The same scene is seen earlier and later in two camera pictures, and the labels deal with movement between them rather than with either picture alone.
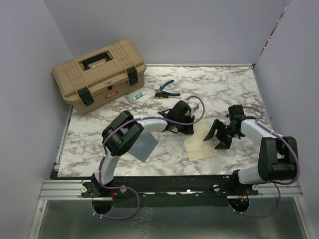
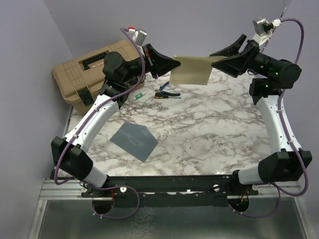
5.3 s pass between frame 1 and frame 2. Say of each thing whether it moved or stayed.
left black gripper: moved
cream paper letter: moved
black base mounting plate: stayed
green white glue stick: stayed
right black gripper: moved
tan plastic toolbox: stayed
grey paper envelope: stayed
